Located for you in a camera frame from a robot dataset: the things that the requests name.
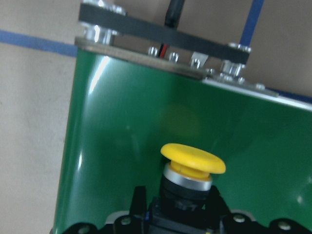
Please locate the green conveyor belt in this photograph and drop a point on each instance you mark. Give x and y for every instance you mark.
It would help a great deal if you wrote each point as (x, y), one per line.
(139, 86)

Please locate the yellow push button switch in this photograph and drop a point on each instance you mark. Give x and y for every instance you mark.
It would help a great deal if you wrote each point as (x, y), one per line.
(184, 187)

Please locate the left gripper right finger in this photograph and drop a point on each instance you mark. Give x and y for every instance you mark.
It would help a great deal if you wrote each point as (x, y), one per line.
(216, 207)

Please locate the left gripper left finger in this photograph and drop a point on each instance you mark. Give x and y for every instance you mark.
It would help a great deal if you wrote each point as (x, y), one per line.
(138, 206)

